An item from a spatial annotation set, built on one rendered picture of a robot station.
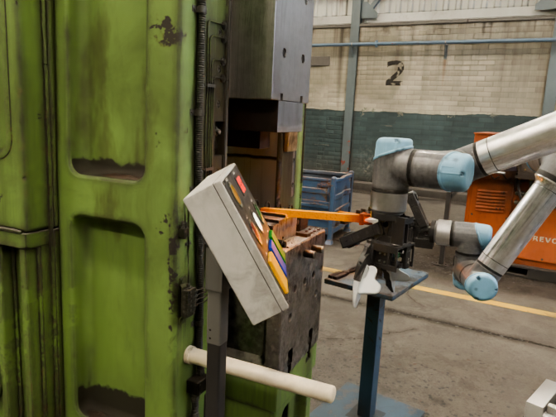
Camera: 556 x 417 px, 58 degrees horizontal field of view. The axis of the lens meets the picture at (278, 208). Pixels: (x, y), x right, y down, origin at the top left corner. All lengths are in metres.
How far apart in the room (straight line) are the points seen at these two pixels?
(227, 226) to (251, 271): 0.10
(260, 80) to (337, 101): 8.15
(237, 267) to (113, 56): 0.81
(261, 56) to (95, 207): 0.65
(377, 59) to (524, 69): 2.38
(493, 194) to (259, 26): 3.70
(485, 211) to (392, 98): 4.72
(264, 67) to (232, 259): 0.71
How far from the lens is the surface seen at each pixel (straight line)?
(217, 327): 1.17
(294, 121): 1.66
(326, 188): 5.28
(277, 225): 1.61
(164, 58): 1.37
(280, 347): 1.65
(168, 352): 1.50
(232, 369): 1.46
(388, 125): 9.31
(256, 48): 1.53
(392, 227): 1.06
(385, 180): 1.03
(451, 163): 0.99
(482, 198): 4.95
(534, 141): 1.08
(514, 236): 1.41
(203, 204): 0.94
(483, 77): 9.03
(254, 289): 0.97
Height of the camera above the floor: 1.32
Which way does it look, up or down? 11 degrees down
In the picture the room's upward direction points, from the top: 3 degrees clockwise
